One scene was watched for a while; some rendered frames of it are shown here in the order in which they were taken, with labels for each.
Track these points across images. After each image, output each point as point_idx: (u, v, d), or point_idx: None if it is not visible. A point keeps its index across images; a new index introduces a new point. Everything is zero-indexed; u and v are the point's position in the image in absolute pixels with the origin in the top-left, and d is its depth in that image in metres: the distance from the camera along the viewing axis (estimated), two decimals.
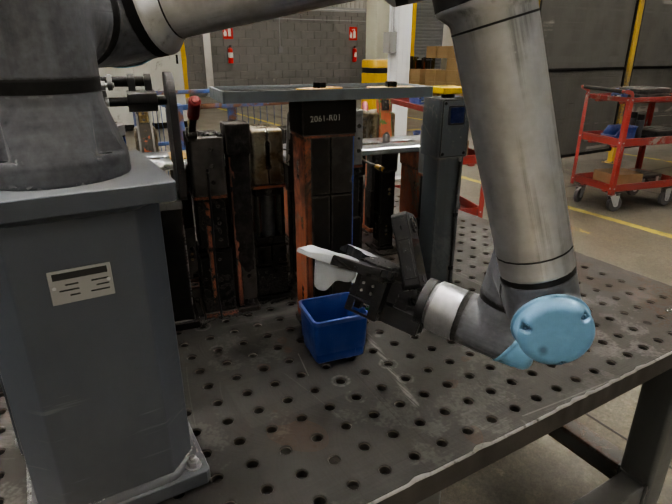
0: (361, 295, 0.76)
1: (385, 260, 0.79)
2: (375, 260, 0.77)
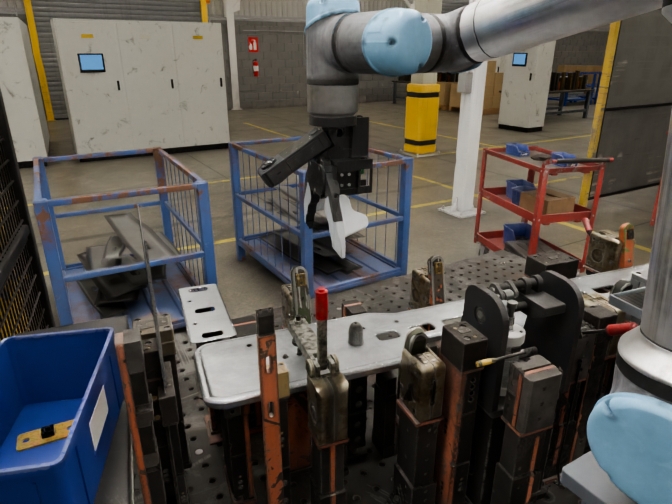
0: (353, 182, 0.77)
1: (309, 177, 0.80)
2: (316, 184, 0.77)
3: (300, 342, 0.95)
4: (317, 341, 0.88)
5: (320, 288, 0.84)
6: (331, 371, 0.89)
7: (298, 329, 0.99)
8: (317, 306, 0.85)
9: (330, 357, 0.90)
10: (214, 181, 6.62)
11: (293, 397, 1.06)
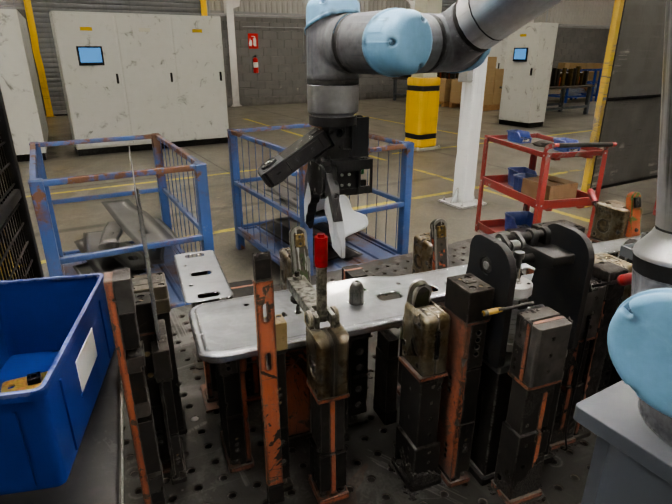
0: (353, 182, 0.77)
1: (309, 177, 0.80)
2: (316, 184, 0.77)
3: (299, 296, 0.92)
4: (316, 291, 0.85)
5: (320, 233, 0.81)
6: (331, 323, 0.85)
7: (297, 284, 0.96)
8: (316, 252, 0.81)
9: (330, 309, 0.87)
10: None
11: (292, 358, 1.02)
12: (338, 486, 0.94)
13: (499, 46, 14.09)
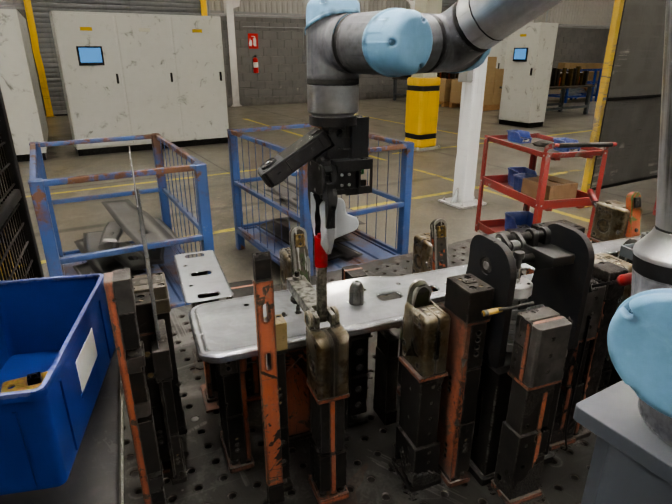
0: (353, 182, 0.77)
1: (309, 177, 0.80)
2: (316, 184, 0.77)
3: (299, 296, 0.92)
4: (316, 291, 0.85)
5: (320, 233, 0.81)
6: (331, 323, 0.85)
7: (297, 284, 0.96)
8: (316, 253, 0.81)
9: (330, 309, 0.87)
10: None
11: (292, 358, 1.02)
12: (338, 486, 0.94)
13: (499, 46, 14.09)
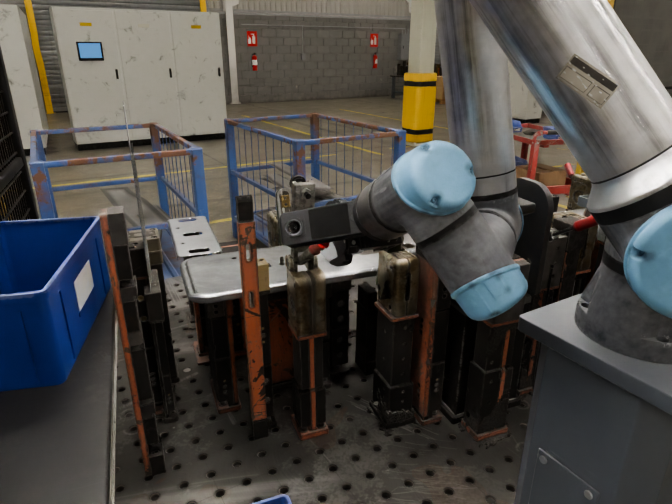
0: None
1: None
2: None
3: None
4: (303, 254, 0.89)
5: None
6: (305, 266, 0.95)
7: (300, 206, 0.87)
8: (314, 249, 0.82)
9: (311, 261, 0.93)
10: (212, 167, 6.66)
11: (276, 307, 1.09)
12: (318, 422, 1.02)
13: None
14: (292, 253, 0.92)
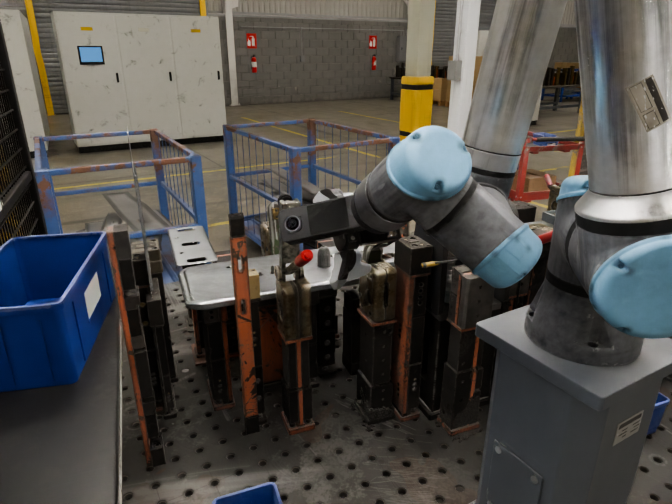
0: None
1: None
2: None
3: (281, 243, 0.98)
4: (290, 265, 0.98)
5: (307, 254, 0.89)
6: (293, 276, 1.05)
7: None
8: (299, 262, 0.91)
9: (298, 271, 1.02)
10: (211, 170, 6.75)
11: (268, 312, 1.19)
12: (305, 418, 1.11)
13: None
14: (280, 264, 1.01)
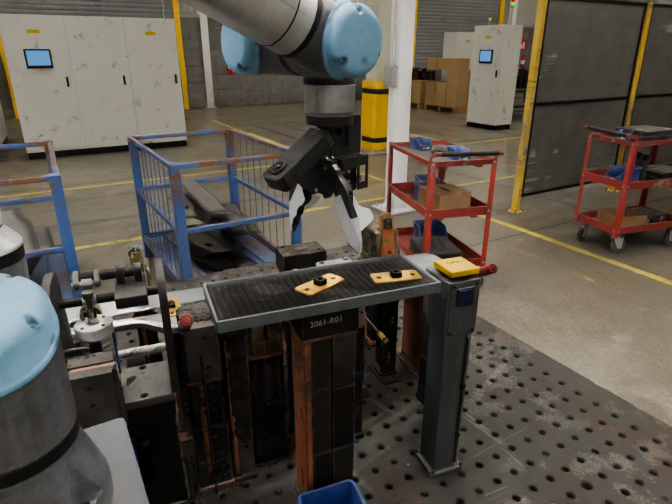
0: (351, 178, 0.79)
1: (304, 178, 0.79)
2: (320, 184, 0.77)
3: None
4: None
5: None
6: None
7: None
8: None
9: None
10: (156, 178, 6.53)
11: None
12: None
13: None
14: None
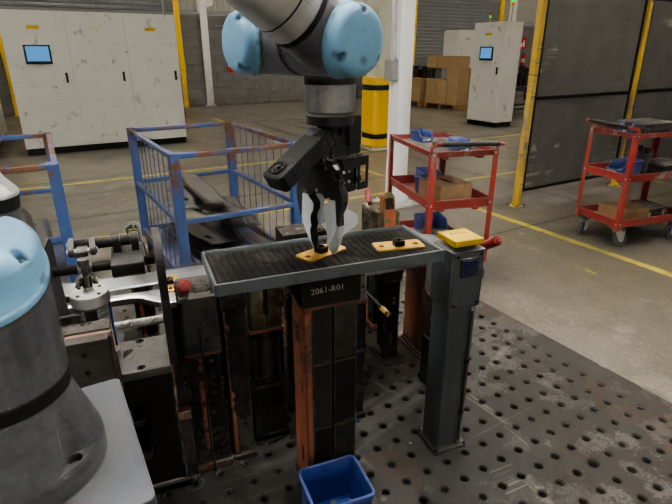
0: (351, 179, 0.79)
1: (305, 178, 0.79)
2: (320, 184, 0.77)
3: None
4: None
5: None
6: None
7: None
8: None
9: None
10: None
11: None
12: None
13: None
14: None
